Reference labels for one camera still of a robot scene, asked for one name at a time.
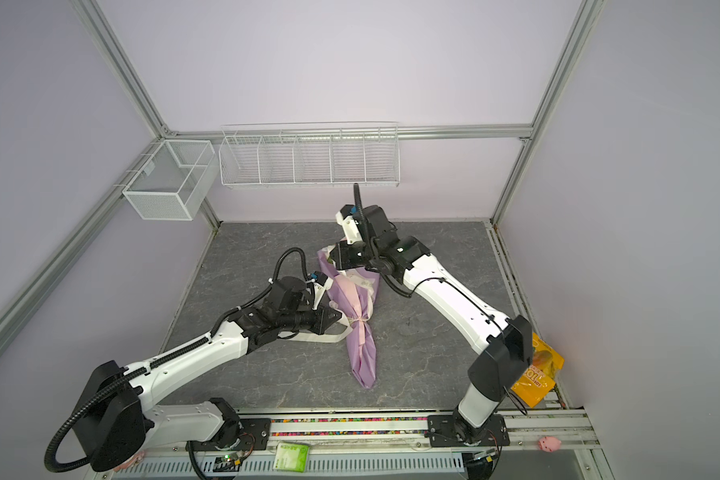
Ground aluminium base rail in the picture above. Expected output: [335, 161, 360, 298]
[95, 409, 601, 457]

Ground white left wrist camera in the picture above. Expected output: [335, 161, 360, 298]
[307, 271, 333, 310]

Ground white mesh box basket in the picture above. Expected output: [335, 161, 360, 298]
[123, 140, 220, 221]

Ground yellow snack bag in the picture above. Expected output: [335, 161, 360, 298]
[512, 333, 565, 407]

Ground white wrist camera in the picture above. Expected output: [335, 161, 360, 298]
[307, 271, 333, 310]
[335, 204, 363, 244]

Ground green small packet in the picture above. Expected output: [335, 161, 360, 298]
[273, 442, 310, 473]

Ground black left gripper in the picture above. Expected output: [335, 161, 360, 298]
[279, 300, 343, 336]

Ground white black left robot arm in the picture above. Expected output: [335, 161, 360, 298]
[44, 270, 342, 473]

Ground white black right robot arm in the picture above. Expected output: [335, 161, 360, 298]
[331, 183, 534, 445]

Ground small pink pig toy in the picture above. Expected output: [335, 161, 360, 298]
[538, 436, 562, 453]

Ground cream printed ribbon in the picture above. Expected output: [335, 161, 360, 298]
[292, 267, 379, 344]

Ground pink purple wrapping paper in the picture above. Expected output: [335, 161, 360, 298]
[317, 247, 380, 389]

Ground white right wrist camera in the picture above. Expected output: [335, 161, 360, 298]
[335, 204, 363, 244]

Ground white wire shelf basket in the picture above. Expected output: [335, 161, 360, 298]
[219, 122, 401, 188]

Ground white vented cable duct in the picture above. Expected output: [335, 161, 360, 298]
[110, 451, 466, 480]

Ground aluminium enclosure frame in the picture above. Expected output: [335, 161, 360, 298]
[0, 1, 579, 436]

